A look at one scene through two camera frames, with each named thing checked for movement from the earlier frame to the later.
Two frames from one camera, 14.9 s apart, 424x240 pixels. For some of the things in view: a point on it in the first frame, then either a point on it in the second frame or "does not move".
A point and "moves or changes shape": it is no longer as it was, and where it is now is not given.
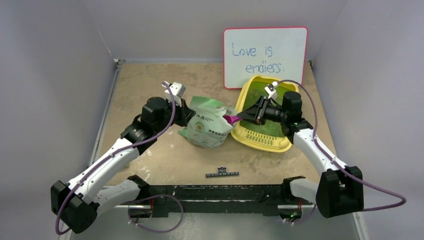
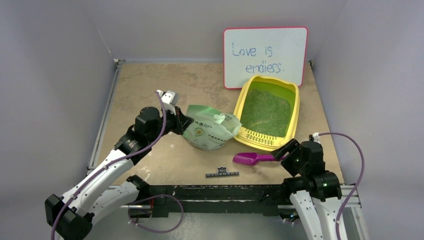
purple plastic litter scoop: x=231 y=119 -> x=249 y=159
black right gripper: x=261 y=110 -> x=289 y=151
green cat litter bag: x=208 y=127 moves or changes shape
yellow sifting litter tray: x=270 y=136 does not move
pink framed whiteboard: x=279 y=53 does not move
